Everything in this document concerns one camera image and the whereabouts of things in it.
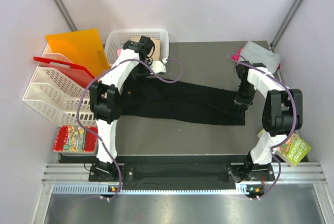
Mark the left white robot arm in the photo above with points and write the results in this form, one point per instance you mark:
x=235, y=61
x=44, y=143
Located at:
x=107, y=96

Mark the red comic book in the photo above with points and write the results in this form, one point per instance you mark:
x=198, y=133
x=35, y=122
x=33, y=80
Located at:
x=75, y=140

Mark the white file rack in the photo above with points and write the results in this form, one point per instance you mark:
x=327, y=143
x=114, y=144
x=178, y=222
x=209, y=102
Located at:
x=53, y=95

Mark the green book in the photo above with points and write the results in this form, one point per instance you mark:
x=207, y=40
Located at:
x=290, y=148

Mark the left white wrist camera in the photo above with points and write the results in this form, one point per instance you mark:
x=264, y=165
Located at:
x=159, y=67

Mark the black t shirt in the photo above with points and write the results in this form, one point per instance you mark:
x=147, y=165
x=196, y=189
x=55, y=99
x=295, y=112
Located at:
x=152, y=98

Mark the red plastic folder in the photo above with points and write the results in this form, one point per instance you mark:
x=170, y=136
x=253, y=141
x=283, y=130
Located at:
x=77, y=73

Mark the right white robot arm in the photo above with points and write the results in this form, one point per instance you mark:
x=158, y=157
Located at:
x=281, y=117

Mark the folded pink t shirt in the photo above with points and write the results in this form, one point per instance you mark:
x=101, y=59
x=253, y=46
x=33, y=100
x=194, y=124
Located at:
x=236, y=55

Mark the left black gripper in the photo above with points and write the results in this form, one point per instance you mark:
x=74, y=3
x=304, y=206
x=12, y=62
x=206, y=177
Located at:
x=136, y=75

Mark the tan folded t shirt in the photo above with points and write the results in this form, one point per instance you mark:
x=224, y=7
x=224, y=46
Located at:
x=154, y=54

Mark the orange plastic folder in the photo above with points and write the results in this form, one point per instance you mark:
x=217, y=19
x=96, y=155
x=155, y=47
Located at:
x=83, y=47

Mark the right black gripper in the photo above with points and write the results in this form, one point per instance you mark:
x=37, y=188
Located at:
x=245, y=103

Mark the folded grey t shirt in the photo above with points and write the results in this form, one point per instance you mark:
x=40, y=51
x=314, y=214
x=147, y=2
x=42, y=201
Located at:
x=255, y=53

